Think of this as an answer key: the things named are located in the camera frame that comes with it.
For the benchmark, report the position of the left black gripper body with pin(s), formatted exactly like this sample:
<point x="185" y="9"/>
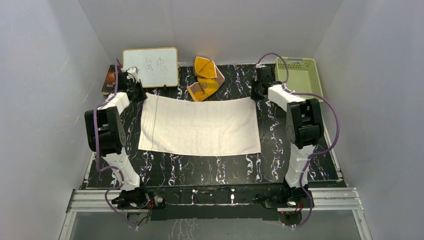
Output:
<point x="137" y="89"/>

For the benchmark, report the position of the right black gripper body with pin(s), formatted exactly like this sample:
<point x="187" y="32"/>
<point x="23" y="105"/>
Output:
<point x="255" y="90"/>

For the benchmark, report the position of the white towel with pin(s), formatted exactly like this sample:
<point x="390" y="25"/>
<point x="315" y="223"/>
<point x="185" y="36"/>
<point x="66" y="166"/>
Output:
<point x="206" y="129"/>

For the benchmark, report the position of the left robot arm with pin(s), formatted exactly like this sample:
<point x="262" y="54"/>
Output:
<point x="105" y="131"/>

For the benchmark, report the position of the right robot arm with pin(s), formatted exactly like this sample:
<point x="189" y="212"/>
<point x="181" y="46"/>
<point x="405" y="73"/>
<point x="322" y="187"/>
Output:
<point x="304" y="124"/>

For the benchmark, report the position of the dark book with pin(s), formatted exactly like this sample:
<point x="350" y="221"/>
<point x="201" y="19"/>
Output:
<point x="110" y="80"/>

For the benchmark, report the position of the green plastic basket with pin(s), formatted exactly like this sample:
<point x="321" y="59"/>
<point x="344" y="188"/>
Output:
<point x="301" y="75"/>

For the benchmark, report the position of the yellow brown towel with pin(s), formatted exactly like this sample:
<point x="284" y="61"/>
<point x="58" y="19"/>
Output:
<point x="208" y="79"/>

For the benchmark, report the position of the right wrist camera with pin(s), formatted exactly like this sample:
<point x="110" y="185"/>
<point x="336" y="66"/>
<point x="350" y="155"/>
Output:
<point x="261" y="66"/>

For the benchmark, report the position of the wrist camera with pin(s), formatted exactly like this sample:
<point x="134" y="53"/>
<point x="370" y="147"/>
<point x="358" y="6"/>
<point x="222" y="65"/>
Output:
<point x="261" y="66"/>
<point x="131" y="74"/>

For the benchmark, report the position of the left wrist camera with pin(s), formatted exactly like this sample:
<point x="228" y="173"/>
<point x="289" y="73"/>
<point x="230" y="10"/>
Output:
<point x="131" y="74"/>

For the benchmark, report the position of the whiteboard with yellow frame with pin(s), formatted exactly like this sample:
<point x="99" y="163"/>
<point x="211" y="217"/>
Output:
<point x="157" y="67"/>

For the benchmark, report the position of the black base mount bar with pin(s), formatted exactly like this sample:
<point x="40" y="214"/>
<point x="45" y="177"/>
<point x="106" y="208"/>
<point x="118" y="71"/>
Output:
<point x="140" y="199"/>

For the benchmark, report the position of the aluminium rail frame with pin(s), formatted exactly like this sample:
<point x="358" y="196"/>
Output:
<point x="249" y="201"/>

